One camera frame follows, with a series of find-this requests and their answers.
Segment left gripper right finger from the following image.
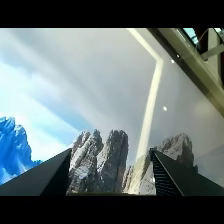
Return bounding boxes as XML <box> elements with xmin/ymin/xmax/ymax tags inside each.
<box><xmin>148</xmin><ymin>147</ymin><xmax>224</xmax><ymax>197</ymax></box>

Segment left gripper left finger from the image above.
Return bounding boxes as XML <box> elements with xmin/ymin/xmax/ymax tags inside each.
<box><xmin>0</xmin><ymin>148</ymin><xmax>73</xmax><ymax>197</ymax></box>

